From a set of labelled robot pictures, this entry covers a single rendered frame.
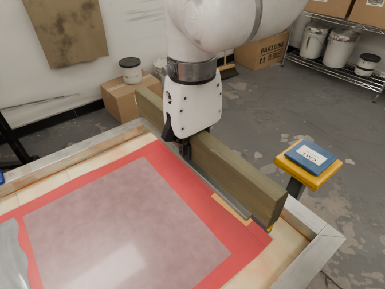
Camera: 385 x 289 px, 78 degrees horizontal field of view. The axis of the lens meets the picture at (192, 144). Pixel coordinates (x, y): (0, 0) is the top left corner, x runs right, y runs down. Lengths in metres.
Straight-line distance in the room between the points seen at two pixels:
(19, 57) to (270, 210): 2.25
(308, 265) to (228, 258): 0.14
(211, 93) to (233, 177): 0.14
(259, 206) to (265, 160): 1.69
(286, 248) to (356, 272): 1.24
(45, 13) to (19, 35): 0.26
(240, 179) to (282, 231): 0.21
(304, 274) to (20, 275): 0.50
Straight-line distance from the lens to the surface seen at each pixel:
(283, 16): 0.31
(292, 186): 0.79
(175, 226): 0.53
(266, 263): 0.52
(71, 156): 0.69
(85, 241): 0.56
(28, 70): 2.44
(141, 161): 0.66
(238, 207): 0.41
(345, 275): 1.73
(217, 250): 0.51
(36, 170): 0.69
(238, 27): 0.26
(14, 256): 0.60
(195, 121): 0.40
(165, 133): 0.41
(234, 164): 0.38
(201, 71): 0.35
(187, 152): 0.46
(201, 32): 0.26
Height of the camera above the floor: 1.42
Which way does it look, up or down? 42 degrees down
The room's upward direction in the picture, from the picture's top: straight up
